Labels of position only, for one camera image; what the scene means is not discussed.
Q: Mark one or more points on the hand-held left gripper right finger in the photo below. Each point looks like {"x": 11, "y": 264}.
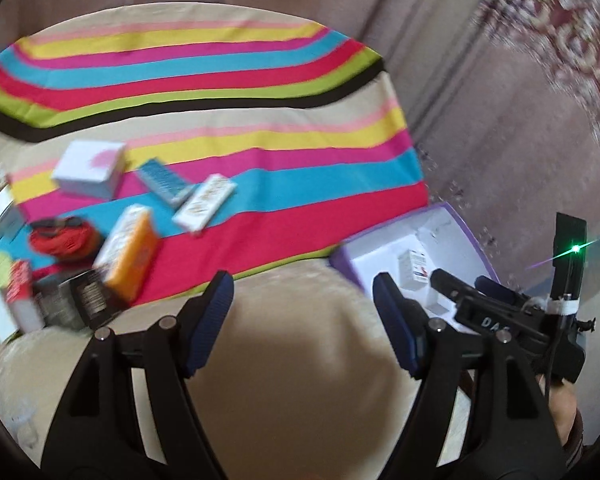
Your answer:
{"x": 397, "y": 322}

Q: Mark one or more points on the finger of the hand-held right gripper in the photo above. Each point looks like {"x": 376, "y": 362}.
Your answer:
{"x": 447, "y": 281}
{"x": 497, "y": 290}

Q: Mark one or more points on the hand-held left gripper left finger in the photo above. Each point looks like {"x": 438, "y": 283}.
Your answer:
{"x": 211, "y": 317}

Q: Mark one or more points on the white box red blue label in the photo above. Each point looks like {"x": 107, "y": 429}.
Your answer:
{"x": 414, "y": 265}

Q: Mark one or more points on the purple cardboard box white inside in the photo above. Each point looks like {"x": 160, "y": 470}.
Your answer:
{"x": 380, "y": 260}

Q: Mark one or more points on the orange and white box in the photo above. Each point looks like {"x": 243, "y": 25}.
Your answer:
{"x": 127, "y": 255}

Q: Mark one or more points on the white box orange print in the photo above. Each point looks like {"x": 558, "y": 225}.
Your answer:
{"x": 205, "y": 202}

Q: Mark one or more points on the black box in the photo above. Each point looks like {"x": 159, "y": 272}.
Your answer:
{"x": 80, "y": 300}

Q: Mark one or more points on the teal small box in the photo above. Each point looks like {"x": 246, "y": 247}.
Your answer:
{"x": 162, "y": 182}

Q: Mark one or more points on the red mesh bundle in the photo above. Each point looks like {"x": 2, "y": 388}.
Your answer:
{"x": 62, "y": 240}

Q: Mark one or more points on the white square box pink mark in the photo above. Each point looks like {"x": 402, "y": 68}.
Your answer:
{"x": 87, "y": 167}

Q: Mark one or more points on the red and white box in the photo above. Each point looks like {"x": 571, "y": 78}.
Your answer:
{"x": 17, "y": 290}

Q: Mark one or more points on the white cube box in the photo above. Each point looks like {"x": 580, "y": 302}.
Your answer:
{"x": 6, "y": 210}

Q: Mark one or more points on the person's right hand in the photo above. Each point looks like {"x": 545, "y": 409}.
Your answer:
{"x": 560, "y": 410}

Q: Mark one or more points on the beige sofa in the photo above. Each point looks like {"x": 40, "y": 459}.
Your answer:
{"x": 290, "y": 360}

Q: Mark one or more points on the rainbow striped blanket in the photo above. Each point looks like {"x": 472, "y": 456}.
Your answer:
{"x": 280, "y": 200}

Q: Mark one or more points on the embroidered lace-edged curtain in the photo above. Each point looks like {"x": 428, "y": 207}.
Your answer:
{"x": 505, "y": 135}

